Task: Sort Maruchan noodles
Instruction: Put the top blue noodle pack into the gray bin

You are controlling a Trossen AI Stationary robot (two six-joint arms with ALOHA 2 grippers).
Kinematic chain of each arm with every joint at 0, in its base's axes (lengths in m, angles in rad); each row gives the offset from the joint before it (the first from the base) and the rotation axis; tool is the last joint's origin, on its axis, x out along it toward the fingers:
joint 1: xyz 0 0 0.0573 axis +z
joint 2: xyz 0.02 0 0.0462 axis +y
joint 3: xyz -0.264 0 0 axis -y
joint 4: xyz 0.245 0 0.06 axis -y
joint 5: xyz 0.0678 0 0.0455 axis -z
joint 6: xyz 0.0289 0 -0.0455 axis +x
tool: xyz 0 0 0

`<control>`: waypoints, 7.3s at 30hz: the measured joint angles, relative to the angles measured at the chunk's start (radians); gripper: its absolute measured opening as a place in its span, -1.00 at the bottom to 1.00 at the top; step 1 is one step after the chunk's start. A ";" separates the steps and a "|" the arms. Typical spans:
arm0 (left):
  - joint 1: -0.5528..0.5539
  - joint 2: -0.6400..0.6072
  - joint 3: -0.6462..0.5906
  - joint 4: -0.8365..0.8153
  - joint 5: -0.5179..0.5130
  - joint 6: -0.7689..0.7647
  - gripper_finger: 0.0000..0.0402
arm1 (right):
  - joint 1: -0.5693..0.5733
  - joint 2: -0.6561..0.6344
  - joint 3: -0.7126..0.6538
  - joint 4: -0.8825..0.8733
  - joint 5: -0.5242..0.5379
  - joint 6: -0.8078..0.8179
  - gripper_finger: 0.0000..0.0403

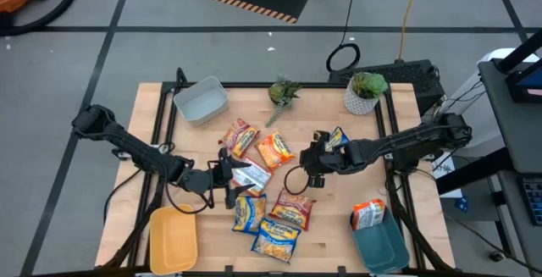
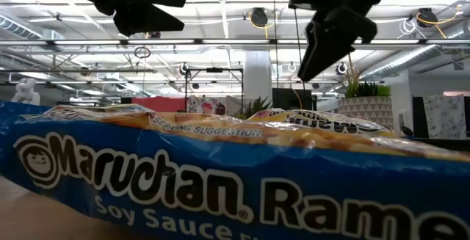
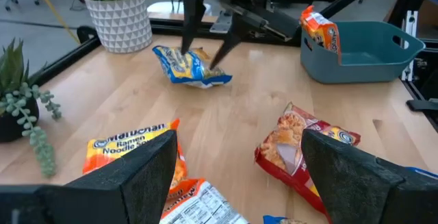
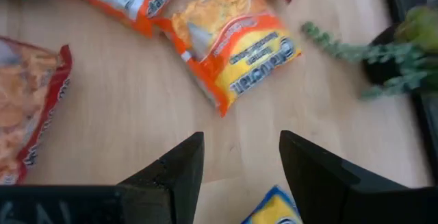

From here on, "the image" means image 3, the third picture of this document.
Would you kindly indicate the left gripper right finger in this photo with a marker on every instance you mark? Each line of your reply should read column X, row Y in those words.
column 359, row 196

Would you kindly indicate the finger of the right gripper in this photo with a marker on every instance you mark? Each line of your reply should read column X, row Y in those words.
column 191, row 11
column 236, row 32

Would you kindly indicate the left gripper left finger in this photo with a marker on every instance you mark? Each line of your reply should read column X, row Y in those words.
column 119, row 196

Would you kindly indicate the orange Maruchan ramen pack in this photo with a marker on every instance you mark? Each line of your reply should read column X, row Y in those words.
column 113, row 145
column 202, row 207

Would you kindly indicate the blue Maruchan ramen pack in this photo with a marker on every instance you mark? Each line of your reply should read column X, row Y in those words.
column 273, row 220
column 184, row 70
column 426, row 173

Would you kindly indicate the red Maruchan ramen pack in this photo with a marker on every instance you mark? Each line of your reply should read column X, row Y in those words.
column 323, row 34
column 284, row 142

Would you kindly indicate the white rounded tabletop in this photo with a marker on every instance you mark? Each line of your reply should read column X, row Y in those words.
column 164, row 7

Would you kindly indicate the plant in white patterned pot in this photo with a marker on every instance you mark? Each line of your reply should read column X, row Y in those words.
column 119, row 25

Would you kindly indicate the black table clamp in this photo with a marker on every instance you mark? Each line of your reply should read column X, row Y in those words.
column 424, row 105

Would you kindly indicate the trailing succulent in black pot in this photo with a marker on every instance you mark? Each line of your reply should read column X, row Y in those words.
column 17, row 124

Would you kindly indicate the teal plastic bin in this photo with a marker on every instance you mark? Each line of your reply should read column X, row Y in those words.
column 359, row 70

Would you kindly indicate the silver frame bracket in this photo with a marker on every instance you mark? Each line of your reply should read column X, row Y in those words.
column 220, row 23

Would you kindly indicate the silver aluminium post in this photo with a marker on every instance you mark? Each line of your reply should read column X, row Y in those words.
column 410, row 28

